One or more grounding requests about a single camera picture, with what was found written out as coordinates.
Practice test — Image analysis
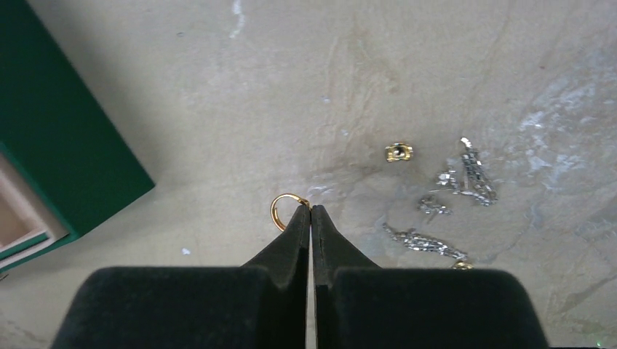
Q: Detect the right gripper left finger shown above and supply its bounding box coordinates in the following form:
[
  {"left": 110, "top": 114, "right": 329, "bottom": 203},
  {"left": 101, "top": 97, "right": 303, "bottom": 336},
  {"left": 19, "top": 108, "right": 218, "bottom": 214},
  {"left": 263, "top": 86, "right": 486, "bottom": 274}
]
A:
[{"left": 52, "top": 206, "right": 311, "bottom": 348}]

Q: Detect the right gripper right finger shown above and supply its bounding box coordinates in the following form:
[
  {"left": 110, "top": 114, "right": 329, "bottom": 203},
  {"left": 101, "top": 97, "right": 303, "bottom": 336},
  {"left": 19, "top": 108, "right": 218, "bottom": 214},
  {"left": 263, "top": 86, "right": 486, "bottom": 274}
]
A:
[{"left": 311, "top": 205, "right": 549, "bottom": 348}]

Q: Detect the green jewelry box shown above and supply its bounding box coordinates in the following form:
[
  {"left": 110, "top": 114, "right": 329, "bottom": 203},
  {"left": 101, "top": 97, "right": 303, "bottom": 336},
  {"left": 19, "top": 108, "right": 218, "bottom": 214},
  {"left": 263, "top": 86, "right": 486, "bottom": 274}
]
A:
[{"left": 1, "top": 1, "right": 155, "bottom": 271}]

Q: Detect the silver crystal drop earring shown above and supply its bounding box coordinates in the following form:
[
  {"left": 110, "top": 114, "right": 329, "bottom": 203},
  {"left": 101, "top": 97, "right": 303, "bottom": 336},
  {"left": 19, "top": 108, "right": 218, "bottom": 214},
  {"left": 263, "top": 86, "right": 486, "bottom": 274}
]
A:
[{"left": 382, "top": 222, "right": 474, "bottom": 270}]

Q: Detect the gold stud earring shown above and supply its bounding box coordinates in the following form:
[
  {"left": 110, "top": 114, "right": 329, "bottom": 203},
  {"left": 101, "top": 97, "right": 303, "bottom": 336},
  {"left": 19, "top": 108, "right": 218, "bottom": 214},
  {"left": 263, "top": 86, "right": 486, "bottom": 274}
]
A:
[{"left": 385, "top": 143, "right": 414, "bottom": 163}]

